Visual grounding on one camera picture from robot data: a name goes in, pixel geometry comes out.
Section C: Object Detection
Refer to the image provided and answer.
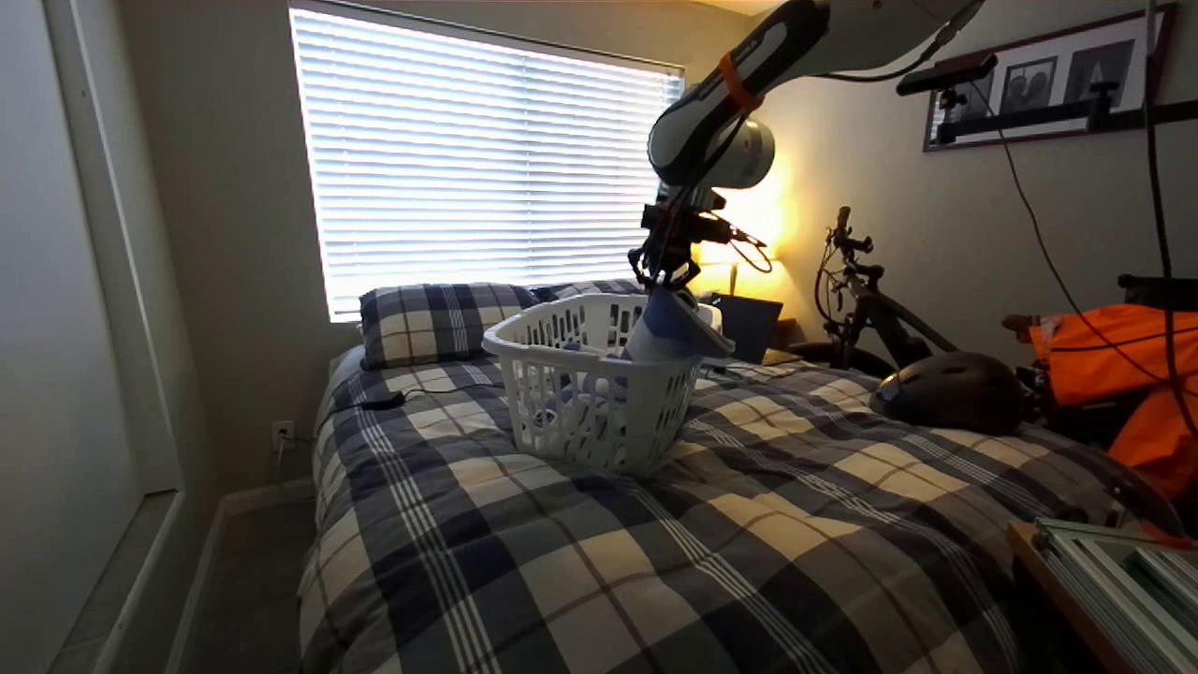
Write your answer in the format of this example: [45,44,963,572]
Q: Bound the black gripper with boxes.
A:
[625,185,768,298]

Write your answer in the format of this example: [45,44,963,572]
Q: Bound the blue cloth garment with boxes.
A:
[620,282,737,368]

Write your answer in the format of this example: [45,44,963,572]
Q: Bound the white plastic laundry basket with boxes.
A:
[478,287,732,478]

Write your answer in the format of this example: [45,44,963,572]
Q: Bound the blue plaid pillow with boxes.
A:
[354,282,541,370]
[534,277,685,308]

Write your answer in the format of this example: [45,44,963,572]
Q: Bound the glowing table lamp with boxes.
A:
[688,154,801,308]

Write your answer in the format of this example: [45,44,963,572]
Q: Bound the dark storage bin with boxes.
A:
[708,293,785,368]

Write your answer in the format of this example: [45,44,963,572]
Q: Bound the black bicycle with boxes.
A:
[807,201,964,374]

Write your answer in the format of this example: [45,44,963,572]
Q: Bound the white window blinds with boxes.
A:
[289,4,688,326]

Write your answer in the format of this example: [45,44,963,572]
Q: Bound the blue plaid bed comforter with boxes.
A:
[294,342,1184,674]

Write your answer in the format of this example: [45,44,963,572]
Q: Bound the black bicycle helmet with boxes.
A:
[868,350,1034,439]

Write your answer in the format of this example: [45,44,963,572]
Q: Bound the small black remote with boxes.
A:
[350,384,410,416]

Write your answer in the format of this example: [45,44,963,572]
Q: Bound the framed photo collage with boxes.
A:
[923,4,1184,156]

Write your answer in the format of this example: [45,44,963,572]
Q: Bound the orange bag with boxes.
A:
[1003,298,1198,507]

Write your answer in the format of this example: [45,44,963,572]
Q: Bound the aluminium and wood robot stand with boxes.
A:
[1008,512,1198,674]

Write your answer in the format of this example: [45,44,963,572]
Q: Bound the black stereo camera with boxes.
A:
[896,49,1003,102]

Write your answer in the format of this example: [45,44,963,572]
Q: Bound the long black hanging cable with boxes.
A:
[982,72,1198,433]

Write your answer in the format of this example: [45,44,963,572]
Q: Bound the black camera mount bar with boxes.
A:
[931,77,1198,147]

